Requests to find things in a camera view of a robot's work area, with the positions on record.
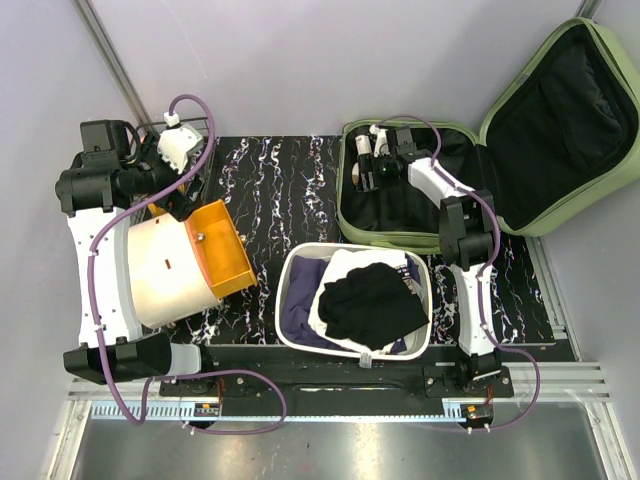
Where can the black garment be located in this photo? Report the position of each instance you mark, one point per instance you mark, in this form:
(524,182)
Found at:
(373,306)

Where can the green hard-shell suitcase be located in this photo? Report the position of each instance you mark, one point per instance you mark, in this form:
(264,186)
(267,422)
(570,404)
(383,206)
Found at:
(561,137)

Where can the white cosmetic tube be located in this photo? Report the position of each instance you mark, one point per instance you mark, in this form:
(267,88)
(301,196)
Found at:
(363,145)

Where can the white grey cloth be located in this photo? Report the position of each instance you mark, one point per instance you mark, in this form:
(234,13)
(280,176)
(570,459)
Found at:
(344,258)

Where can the black wire dish rack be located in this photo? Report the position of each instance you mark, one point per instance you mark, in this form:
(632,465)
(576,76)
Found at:
(210,169)

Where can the navy blue garment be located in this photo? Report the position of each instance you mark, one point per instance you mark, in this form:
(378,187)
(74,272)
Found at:
(306,276)

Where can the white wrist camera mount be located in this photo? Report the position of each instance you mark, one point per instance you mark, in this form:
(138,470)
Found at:
(178,142)
(381,147)

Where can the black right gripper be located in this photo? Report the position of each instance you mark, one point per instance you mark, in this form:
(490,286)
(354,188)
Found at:
(381,185)

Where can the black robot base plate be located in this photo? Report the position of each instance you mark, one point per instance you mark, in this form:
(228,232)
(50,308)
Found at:
(258,379)

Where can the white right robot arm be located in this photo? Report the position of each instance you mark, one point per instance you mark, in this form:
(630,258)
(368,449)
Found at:
(467,238)

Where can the white round cosmetic jar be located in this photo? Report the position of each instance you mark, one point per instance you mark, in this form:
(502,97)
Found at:
(355,175)

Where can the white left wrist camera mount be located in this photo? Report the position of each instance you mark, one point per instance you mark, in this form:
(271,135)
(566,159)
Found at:
(178,142)

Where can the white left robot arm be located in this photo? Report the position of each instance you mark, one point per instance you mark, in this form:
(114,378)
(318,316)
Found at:
(114,170)

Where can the white rectangular plastic basin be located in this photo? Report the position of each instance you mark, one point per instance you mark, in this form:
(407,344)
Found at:
(282,300)

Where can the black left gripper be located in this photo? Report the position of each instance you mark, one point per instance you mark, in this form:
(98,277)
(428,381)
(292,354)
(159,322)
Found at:
(179,202)

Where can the white cylinder appliance orange lid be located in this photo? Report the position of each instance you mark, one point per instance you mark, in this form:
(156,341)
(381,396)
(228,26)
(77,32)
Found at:
(178,269)

